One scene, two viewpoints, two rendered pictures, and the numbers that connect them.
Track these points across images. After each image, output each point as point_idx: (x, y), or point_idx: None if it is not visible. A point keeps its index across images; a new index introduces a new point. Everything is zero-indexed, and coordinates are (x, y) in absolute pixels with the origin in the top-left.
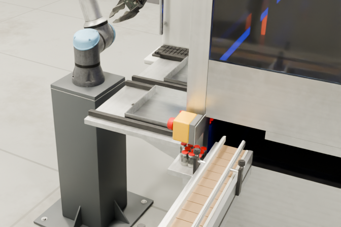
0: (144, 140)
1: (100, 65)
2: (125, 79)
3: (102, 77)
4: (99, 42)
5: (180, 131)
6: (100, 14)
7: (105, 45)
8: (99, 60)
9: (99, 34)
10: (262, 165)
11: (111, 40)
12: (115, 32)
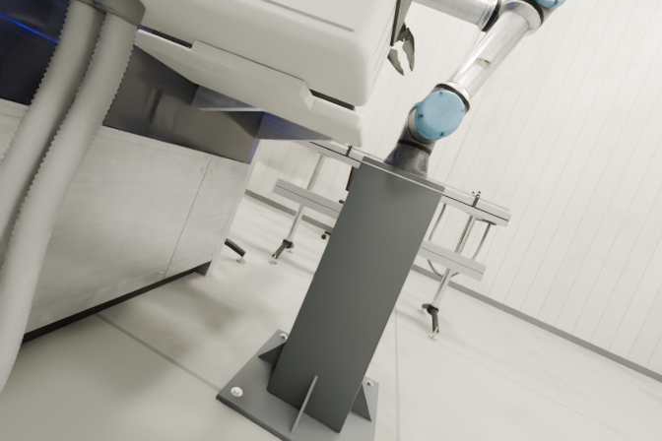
0: (298, 141)
1: (396, 145)
2: (361, 160)
3: (384, 158)
4: (410, 112)
5: None
6: (447, 79)
7: (409, 119)
8: (399, 137)
9: (418, 103)
10: None
11: (414, 112)
12: (423, 100)
